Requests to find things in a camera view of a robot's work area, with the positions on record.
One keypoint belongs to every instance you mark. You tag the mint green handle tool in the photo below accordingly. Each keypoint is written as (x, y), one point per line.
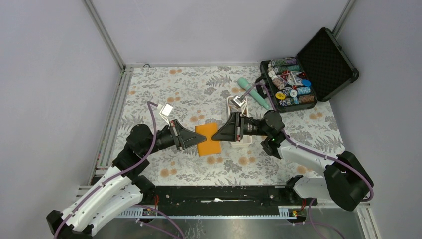
(251, 89)

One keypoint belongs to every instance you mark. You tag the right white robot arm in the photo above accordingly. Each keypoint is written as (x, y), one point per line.
(342, 179)

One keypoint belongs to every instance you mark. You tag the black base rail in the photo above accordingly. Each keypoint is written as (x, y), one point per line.
(224, 200)

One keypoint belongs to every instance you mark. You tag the floral table mat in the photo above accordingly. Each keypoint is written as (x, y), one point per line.
(198, 95)

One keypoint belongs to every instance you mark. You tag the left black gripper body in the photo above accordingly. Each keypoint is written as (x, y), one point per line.
(174, 127)

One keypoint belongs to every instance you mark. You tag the orange leather card holder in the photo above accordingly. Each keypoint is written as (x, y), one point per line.
(208, 147)

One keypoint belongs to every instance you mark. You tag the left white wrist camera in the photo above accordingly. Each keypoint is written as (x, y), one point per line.
(165, 111)

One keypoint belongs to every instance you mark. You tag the white plastic tray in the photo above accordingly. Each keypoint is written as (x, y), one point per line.
(247, 140)

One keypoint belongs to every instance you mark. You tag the black poker chip case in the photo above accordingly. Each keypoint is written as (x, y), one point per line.
(318, 72)

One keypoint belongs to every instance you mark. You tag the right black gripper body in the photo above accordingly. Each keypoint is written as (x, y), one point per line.
(240, 126)

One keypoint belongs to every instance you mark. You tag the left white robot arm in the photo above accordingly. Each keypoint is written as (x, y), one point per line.
(122, 185)

